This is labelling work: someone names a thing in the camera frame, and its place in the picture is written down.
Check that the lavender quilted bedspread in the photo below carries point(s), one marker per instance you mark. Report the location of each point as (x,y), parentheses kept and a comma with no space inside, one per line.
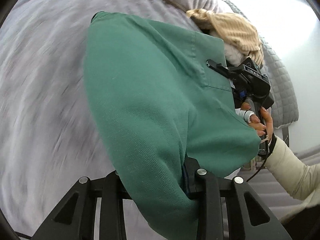
(48,137)

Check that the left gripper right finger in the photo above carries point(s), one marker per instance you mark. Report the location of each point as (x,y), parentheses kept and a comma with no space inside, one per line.
(248,216)

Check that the tan knitted garment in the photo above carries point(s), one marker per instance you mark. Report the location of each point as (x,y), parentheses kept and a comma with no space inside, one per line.
(239,35)

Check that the green work jacket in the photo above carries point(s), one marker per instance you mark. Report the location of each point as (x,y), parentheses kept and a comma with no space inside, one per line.
(155,102)

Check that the right forearm cream sleeve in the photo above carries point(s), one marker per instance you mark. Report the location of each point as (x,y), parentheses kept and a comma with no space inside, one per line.
(299,180)

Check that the grey quilted mattress pad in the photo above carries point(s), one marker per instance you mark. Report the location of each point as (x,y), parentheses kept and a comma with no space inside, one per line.
(285,108)

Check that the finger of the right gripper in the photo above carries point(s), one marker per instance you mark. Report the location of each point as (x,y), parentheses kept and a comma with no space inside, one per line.
(219,68)

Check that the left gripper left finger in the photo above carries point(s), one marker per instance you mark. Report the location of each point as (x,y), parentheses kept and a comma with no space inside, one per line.
(74,215)

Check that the person's right hand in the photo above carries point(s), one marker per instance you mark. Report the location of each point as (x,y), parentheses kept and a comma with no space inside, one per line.
(263,124)

